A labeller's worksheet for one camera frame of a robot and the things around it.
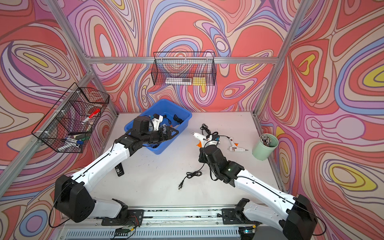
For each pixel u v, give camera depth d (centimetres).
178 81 82
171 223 73
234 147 98
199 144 78
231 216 73
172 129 72
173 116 115
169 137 68
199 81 82
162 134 69
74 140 68
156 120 72
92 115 77
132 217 73
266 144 84
